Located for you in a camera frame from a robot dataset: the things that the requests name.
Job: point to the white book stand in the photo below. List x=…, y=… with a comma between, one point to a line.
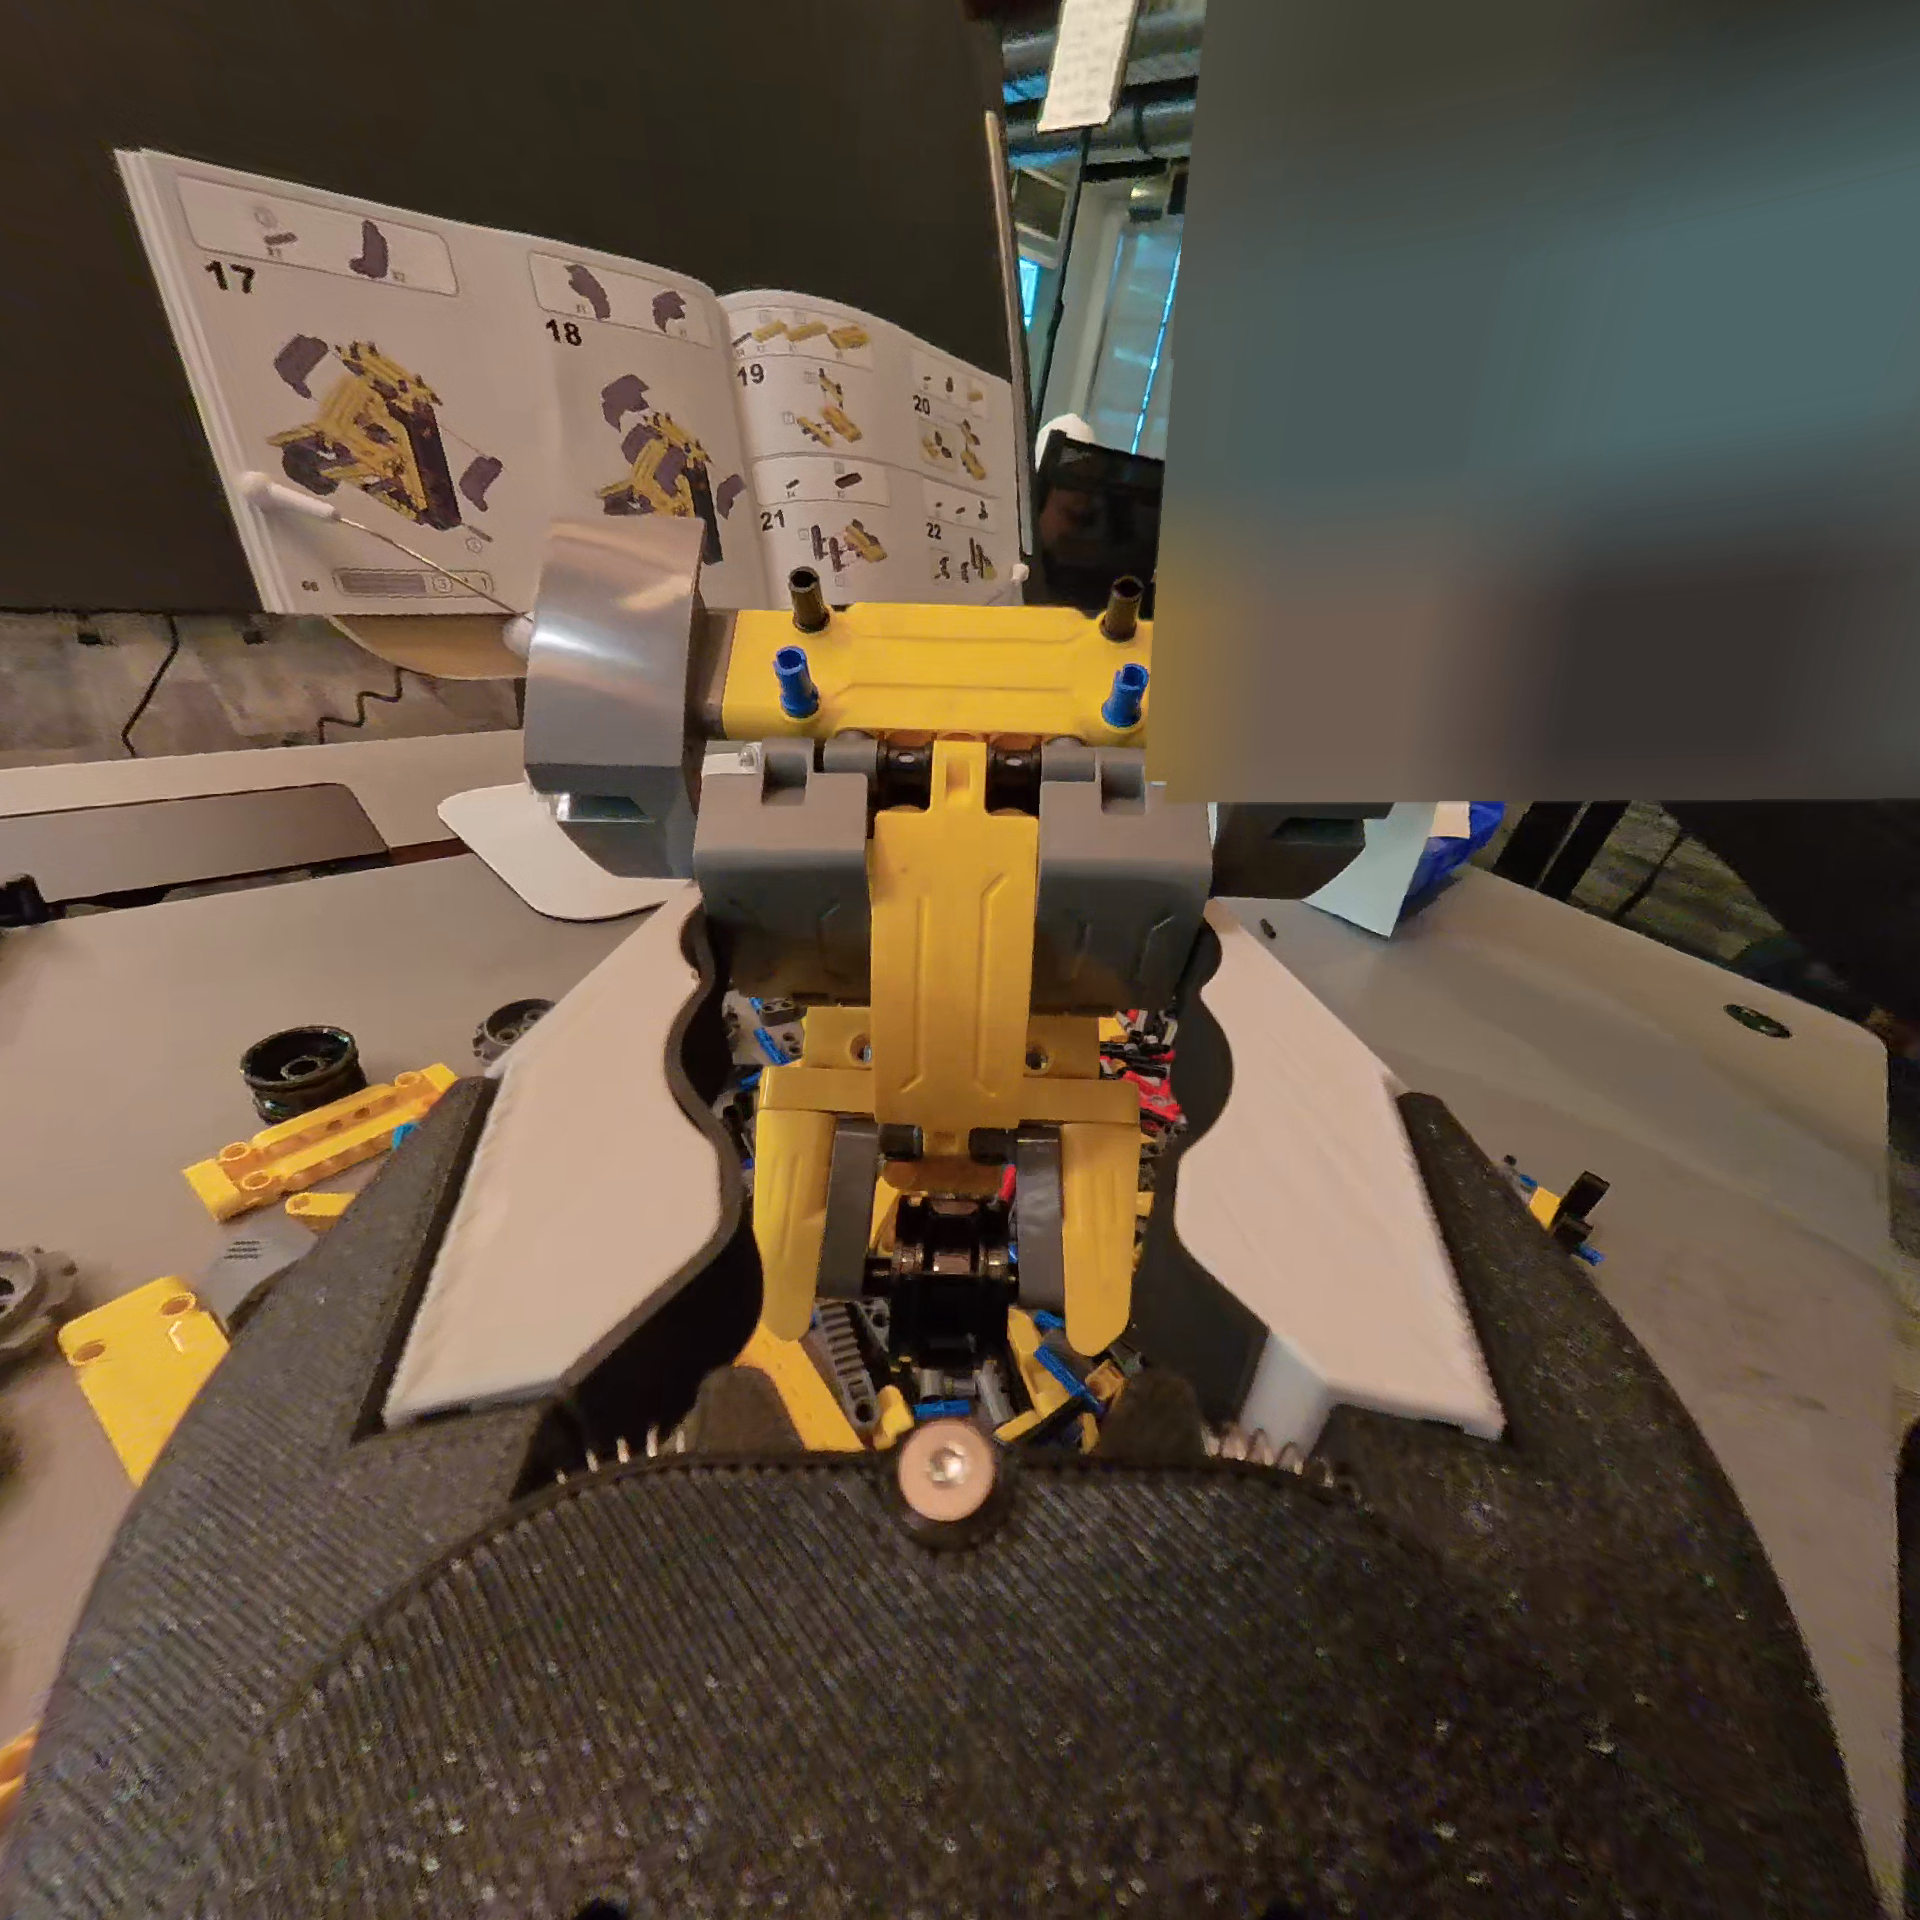
x=510, y=839

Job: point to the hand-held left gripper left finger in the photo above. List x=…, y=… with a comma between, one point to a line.
x=557, y=1202

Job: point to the black divider panel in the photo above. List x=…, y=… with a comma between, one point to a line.
x=524, y=90

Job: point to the white hanging paper notice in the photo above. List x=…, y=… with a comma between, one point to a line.
x=1090, y=60

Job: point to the yellow toy vehicle model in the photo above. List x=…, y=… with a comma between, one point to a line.
x=946, y=901

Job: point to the pile of toy building pieces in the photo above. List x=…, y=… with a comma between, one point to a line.
x=284, y=1149

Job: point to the open instruction booklet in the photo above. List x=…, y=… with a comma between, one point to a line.
x=452, y=390

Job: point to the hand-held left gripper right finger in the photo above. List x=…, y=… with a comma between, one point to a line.
x=1320, y=1202

